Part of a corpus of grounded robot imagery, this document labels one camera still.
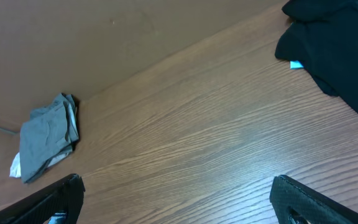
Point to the light blue garment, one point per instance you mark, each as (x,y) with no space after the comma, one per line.
(295,65)

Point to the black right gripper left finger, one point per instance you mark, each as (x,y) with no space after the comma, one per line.
(65,196)

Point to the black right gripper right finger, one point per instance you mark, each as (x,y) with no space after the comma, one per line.
(294,202)

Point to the grey shorts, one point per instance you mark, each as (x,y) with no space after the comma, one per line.
(45,137)

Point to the black shirt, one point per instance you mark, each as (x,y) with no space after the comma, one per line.
(323,37)

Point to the beige folded shorts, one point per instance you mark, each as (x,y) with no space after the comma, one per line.
(15,168)

